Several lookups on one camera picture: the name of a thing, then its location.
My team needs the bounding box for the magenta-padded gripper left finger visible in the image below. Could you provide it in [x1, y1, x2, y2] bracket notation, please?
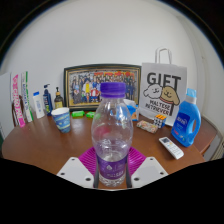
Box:
[56, 146, 100, 189]

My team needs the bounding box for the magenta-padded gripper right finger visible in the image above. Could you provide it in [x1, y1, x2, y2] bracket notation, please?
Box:
[124, 146, 169, 189]

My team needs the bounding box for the clear purple-capped water bottle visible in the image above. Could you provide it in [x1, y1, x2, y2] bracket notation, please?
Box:
[90, 81, 134, 188]

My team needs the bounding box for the white remote control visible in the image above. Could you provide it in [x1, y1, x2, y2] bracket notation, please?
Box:
[158, 136, 185, 160]

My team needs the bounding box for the colourful patterned pouch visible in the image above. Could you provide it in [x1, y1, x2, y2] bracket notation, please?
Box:
[136, 119, 160, 134]

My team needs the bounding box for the colourful puzzle cube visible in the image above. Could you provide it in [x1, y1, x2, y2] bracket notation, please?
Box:
[152, 113, 168, 129]

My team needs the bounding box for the blue printed paper cup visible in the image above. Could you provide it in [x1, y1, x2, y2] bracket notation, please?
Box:
[50, 106, 72, 134]

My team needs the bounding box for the blue detergent bottle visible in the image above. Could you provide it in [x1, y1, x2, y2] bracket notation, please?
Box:
[170, 87, 202, 148]

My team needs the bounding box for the blue tissue pack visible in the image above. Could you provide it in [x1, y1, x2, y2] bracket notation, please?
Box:
[123, 98, 140, 122]

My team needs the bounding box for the amber yellow-labelled pump bottle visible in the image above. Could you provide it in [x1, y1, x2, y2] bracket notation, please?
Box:
[53, 86, 65, 110]

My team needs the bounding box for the white blue-capped lotion bottle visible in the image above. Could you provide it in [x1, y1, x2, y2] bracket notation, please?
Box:
[32, 91, 46, 120]

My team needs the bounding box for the dark blue pump bottle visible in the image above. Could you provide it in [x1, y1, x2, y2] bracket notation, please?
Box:
[42, 83, 54, 117]

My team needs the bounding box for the white radiator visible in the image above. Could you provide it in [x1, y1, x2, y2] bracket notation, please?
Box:
[213, 134, 224, 161]

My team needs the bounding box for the white printed paper gift bag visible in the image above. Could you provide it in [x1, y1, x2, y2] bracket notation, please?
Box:
[138, 47, 188, 127]

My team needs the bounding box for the framed group picture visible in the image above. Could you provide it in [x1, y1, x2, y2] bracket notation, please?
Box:
[63, 63, 142, 112]

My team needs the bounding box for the green and white toothpaste box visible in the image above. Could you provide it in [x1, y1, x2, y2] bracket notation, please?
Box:
[20, 70, 34, 123]

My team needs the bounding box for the pink toothpaste box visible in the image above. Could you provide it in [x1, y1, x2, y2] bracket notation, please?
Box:
[10, 73, 27, 129]

